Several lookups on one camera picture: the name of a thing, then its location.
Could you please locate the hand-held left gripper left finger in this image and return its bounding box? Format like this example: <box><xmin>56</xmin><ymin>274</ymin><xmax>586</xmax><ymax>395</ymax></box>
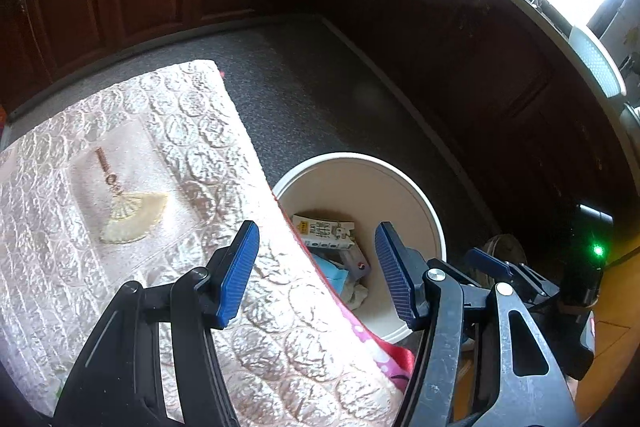
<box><xmin>52</xmin><ymin>221</ymin><xmax>260</xmax><ymax>427</ymax></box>

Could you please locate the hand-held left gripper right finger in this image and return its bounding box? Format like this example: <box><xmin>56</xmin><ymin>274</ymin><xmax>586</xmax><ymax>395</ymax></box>
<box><xmin>374</xmin><ymin>221</ymin><xmax>582</xmax><ymax>427</ymax></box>

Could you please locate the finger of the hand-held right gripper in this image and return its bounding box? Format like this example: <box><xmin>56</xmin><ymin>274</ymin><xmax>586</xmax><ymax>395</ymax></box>
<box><xmin>465</xmin><ymin>248</ymin><xmax>561</xmax><ymax>308</ymax></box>

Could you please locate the white wrapper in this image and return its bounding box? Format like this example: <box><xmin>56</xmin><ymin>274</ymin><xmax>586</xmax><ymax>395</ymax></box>
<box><xmin>345</xmin><ymin>284</ymin><xmax>370</xmax><ymax>310</ymax></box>

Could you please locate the white round trash bin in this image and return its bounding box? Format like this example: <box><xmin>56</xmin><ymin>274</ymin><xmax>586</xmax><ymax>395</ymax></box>
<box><xmin>272</xmin><ymin>152</ymin><xmax>446</xmax><ymax>343</ymax></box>

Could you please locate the round tan disc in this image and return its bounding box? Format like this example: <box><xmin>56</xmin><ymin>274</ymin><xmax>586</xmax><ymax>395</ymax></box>
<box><xmin>482</xmin><ymin>234</ymin><xmax>527</xmax><ymax>288</ymax></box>

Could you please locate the white box with blue stripe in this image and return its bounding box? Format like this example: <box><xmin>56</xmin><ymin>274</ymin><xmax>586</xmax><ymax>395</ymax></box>
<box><xmin>312</xmin><ymin>241</ymin><xmax>372</xmax><ymax>284</ymax></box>

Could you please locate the light blue packet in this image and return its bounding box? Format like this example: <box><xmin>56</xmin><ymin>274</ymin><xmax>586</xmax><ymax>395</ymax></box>
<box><xmin>314</xmin><ymin>256</ymin><xmax>352</xmax><ymax>294</ymax></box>

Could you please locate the pink patterned cloth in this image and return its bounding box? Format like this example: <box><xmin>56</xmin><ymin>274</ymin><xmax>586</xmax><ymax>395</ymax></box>
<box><xmin>345</xmin><ymin>302</ymin><xmax>417</xmax><ymax>393</ymax></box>

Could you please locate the beige printed carton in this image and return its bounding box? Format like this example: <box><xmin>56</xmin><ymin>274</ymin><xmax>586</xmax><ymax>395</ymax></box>
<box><xmin>292</xmin><ymin>213</ymin><xmax>356</xmax><ymax>253</ymax></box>

